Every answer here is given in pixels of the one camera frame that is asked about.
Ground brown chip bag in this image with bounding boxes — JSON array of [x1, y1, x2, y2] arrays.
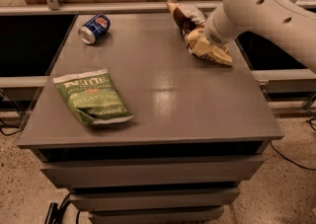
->
[[166, 0, 233, 66]]

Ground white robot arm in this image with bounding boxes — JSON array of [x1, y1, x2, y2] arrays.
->
[[203, 0, 316, 72]]

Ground green jalapeno chip bag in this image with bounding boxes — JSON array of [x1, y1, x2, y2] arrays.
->
[[53, 69, 133, 125]]

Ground blue pepsi can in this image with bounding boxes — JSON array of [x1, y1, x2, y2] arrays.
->
[[78, 14, 111, 44]]

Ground grey drawer cabinet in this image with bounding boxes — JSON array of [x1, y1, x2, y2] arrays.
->
[[18, 14, 282, 224]]

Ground black floor cable right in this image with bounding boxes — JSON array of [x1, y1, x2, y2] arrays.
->
[[270, 140, 316, 172]]

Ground black floor cable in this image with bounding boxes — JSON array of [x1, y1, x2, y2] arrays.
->
[[0, 117, 24, 137], [270, 140, 316, 172]]

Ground black floor cable left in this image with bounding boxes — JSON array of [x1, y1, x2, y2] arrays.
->
[[0, 117, 24, 137]]

